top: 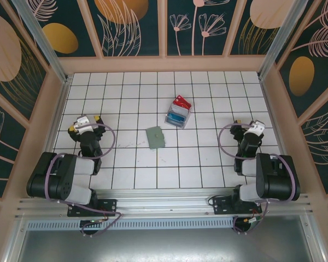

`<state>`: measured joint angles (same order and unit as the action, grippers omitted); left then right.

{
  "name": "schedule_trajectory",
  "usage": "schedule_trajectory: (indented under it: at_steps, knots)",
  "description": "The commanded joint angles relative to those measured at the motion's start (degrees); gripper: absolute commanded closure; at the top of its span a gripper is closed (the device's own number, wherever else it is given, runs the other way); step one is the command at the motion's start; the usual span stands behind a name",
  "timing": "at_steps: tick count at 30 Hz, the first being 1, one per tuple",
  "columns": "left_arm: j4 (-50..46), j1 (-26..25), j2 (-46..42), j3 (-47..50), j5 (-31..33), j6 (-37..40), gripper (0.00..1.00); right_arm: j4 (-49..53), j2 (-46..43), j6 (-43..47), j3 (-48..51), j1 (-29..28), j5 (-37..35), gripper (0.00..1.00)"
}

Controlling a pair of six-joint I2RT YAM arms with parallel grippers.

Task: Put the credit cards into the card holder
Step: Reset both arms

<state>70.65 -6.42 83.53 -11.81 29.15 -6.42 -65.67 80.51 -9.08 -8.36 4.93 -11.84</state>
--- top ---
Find clear acrylic card stand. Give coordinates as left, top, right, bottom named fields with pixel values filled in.
left=165, top=94, right=192, bottom=129

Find white cards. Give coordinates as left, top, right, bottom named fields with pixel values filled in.
left=168, top=105, right=189, bottom=117

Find blue card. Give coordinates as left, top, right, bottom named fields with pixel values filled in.
left=166, top=113, right=185, bottom=126

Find metal base panel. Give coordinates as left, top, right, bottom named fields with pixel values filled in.
left=15, top=215, right=327, bottom=262

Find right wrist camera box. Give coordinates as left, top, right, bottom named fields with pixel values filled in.
left=243, top=120, right=265, bottom=136

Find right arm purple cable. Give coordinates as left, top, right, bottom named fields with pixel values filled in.
left=218, top=122, right=300, bottom=235

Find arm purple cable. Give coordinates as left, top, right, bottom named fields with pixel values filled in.
left=45, top=122, right=124, bottom=237
left=218, top=122, right=300, bottom=235

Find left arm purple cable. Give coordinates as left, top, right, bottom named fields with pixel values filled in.
left=45, top=122, right=124, bottom=237

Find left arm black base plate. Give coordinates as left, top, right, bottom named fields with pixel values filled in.
left=67, top=198, right=118, bottom=218

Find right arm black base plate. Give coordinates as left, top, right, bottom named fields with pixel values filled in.
left=212, top=196, right=263, bottom=216

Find yellow connector wires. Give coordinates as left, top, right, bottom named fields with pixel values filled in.
left=233, top=210, right=264, bottom=235

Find aluminium frame post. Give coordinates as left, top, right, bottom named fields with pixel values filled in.
left=10, top=0, right=72, bottom=84
left=258, top=0, right=315, bottom=80

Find aluminium mounting rail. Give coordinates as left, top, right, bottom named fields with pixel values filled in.
left=15, top=188, right=314, bottom=222

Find slotted grey cable duct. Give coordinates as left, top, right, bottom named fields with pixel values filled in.
left=26, top=218, right=235, bottom=232

